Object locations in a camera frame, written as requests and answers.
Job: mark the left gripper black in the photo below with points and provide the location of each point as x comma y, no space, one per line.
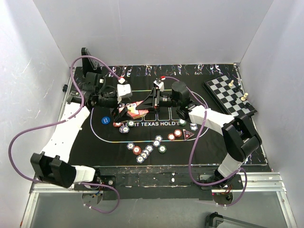
116,113

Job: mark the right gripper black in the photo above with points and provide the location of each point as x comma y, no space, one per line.
149,101

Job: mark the red chips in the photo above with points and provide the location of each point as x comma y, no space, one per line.
117,124
175,135

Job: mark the red playing card deck box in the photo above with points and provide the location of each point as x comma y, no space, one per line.
134,113

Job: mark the red poker chip stack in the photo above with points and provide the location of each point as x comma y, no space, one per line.
137,150

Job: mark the blue poker chip stack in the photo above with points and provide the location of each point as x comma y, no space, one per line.
144,154

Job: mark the green poker chip stack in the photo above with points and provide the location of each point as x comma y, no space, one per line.
162,149

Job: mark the black triangular dealer button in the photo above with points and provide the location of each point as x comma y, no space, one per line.
187,134

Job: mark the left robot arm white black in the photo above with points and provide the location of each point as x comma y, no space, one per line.
51,164

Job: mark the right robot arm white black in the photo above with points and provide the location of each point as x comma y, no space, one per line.
240,136

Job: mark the blue round blind button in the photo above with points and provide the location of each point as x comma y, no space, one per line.
105,120

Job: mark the black poker felt mat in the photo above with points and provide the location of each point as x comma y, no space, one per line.
109,147

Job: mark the black card shoe holder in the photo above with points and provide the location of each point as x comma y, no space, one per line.
89,65

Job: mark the black silver chess board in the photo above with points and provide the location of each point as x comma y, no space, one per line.
223,95

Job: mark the black chess pawn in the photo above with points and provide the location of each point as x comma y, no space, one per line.
234,102

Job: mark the black case bottom corner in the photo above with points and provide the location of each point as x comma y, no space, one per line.
215,220

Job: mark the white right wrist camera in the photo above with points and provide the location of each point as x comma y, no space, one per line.
159,84

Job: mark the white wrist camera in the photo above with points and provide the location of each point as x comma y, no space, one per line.
124,91
159,84

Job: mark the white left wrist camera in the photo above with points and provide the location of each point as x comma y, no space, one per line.
124,91

